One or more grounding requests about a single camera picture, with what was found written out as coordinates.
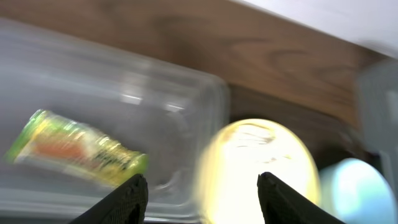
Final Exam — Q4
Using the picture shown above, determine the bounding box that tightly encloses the clear plastic waste bin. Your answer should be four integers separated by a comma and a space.
1, 19, 229, 223

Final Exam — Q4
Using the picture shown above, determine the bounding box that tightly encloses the brown serving tray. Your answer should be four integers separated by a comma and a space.
229, 85, 382, 172

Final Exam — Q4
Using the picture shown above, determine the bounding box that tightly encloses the light blue bowl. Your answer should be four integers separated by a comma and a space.
320, 158, 397, 224

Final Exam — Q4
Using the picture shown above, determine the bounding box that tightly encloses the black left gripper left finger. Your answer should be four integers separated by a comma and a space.
70, 174, 149, 224

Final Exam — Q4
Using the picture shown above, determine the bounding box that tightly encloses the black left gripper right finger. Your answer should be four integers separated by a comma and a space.
257, 172, 344, 224

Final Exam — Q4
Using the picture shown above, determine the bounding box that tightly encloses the yellow plate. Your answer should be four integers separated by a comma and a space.
195, 119, 321, 224

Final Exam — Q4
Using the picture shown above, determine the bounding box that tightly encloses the green snack wrapper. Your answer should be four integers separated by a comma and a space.
5, 110, 148, 187

